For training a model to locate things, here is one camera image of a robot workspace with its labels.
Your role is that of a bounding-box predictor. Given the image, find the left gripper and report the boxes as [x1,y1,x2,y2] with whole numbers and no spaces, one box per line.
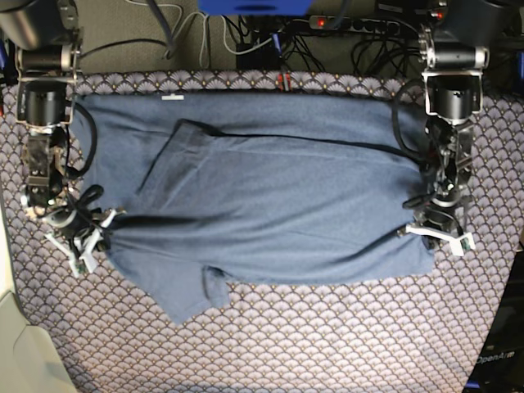
[403,192,472,236]

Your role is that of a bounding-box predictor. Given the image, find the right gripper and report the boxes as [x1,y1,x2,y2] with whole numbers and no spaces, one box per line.
[21,185,111,254]

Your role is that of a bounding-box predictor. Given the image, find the blue T-shirt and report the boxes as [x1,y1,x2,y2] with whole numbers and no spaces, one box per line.
[78,92,434,323]

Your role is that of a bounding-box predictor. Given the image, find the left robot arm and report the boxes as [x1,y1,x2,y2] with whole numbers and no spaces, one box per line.
[391,1,523,243]

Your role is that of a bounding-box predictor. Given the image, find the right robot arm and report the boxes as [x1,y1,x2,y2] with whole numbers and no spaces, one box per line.
[1,1,110,259]

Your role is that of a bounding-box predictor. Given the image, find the fan-patterned tablecloth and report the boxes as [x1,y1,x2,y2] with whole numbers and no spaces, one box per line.
[1,87,523,392]

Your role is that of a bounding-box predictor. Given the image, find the black OpenArm base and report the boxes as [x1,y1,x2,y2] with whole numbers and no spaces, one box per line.
[463,250,523,392]

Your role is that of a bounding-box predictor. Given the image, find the red table clamp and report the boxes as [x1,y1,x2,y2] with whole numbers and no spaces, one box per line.
[277,72,292,93]

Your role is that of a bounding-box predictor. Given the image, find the black power strip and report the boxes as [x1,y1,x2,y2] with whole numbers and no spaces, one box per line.
[309,16,401,36]

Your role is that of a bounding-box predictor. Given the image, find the blue box overhead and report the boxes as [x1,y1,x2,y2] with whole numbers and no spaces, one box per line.
[198,0,312,16]

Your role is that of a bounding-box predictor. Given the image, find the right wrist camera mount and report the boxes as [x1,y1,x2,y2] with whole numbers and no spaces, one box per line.
[44,208,125,278]

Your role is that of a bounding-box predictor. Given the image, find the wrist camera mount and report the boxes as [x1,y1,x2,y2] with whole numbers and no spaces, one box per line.
[44,208,125,278]
[398,223,476,257]

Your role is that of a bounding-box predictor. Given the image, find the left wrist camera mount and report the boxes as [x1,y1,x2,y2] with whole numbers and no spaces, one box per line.
[398,223,476,257]

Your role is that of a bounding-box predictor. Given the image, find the white cable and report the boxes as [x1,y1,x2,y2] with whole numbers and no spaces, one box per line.
[163,10,274,66]

